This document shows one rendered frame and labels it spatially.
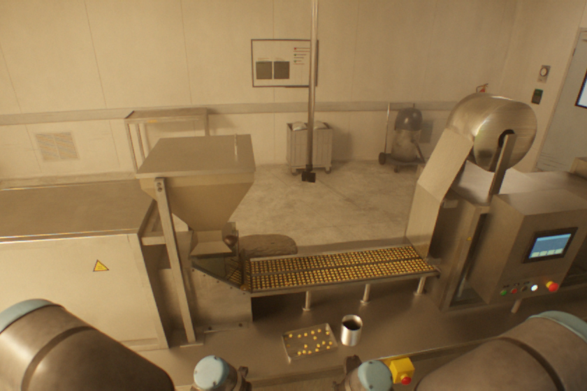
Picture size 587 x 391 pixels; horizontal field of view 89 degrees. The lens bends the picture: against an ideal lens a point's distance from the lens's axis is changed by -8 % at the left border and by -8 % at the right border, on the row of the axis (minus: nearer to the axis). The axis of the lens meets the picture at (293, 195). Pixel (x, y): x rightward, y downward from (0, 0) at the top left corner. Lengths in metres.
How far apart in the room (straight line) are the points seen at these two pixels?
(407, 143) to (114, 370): 4.80
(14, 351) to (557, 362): 0.65
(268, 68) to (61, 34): 2.70
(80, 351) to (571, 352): 0.59
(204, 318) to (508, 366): 1.16
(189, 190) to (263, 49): 3.88
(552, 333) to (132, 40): 4.88
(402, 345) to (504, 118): 0.95
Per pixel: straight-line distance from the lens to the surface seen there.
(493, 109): 1.36
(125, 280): 1.25
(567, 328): 0.56
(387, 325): 1.49
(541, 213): 1.30
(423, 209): 1.49
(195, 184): 1.01
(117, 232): 1.12
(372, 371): 1.00
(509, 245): 1.31
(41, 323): 0.53
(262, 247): 1.54
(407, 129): 4.95
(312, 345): 1.37
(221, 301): 1.36
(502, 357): 0.48
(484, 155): 1.40
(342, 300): 1.55
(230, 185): 1.01
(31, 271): 1.34
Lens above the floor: 1.89
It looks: 27 degrees down
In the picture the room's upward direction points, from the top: 1 degrees clockwise
